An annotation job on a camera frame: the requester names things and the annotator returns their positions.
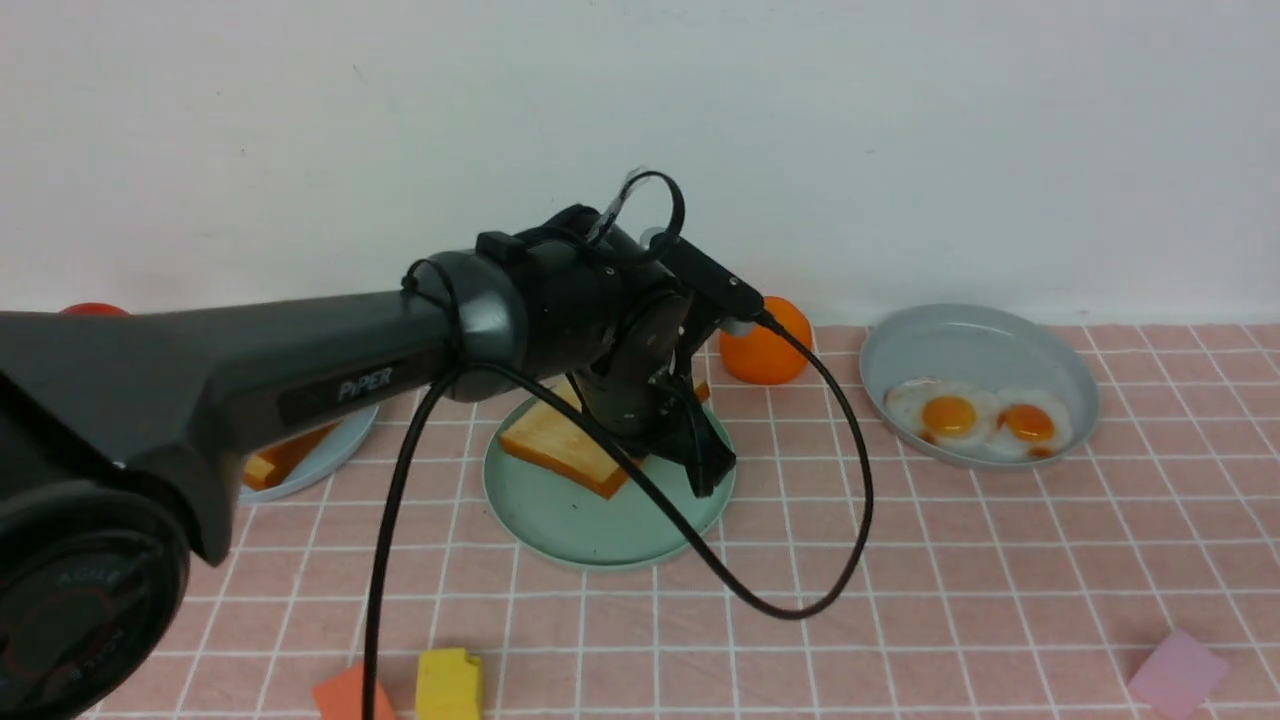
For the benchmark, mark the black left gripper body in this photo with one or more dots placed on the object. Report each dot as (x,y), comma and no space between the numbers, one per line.
(631,390)

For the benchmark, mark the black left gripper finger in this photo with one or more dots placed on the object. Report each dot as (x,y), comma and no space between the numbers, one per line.
(685,434)

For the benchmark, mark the toast slice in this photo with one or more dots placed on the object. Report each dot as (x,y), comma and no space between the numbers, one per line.
(549,440)
(269,467)

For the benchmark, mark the fried egg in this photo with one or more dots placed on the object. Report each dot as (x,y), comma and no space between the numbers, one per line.
(948,414)
(1030,424)

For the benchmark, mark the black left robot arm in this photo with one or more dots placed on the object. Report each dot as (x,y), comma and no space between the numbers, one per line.
(124,437)

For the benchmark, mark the orange fruit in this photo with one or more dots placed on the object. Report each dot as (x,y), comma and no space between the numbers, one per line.
(762,358)

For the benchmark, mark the teal centre plate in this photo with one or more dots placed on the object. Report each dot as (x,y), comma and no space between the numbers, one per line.
(566,523)

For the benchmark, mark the grey egg plate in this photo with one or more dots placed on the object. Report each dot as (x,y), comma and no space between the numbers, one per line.
(985,347)

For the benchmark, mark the light blue bread plate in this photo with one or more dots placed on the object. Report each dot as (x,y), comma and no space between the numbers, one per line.
(334,451)

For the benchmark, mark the yellow block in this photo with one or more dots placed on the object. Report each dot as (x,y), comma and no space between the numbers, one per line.
(449,685)

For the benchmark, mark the orange block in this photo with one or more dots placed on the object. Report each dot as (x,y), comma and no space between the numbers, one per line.
(340,697)

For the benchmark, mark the red yellow apple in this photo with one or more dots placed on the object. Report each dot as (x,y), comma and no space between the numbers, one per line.
(94,309)

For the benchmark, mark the pink block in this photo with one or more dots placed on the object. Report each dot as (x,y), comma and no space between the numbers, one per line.
(1178,676)

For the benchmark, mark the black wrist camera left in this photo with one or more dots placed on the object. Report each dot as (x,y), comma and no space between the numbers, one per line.
(711,282)

